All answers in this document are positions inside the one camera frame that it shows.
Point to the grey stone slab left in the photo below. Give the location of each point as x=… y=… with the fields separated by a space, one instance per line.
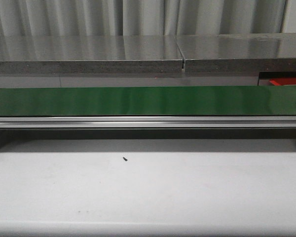
x=89 y=55

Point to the grey stone slab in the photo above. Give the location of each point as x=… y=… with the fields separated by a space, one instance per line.
x=250 y=53
x=89 y=55

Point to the green conveyor belt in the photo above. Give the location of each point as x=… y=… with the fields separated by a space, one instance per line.
x=145 y=101

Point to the red plastic tray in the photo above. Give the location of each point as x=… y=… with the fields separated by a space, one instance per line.
x=283 y=81

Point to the grey stone slab right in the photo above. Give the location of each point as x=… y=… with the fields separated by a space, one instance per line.
x=250 y=53

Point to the grey curtain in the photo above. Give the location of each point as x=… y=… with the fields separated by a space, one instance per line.
x=145 y=17

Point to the aluminium conveyor frame rail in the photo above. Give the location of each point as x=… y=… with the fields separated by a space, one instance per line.
x=148 y=122

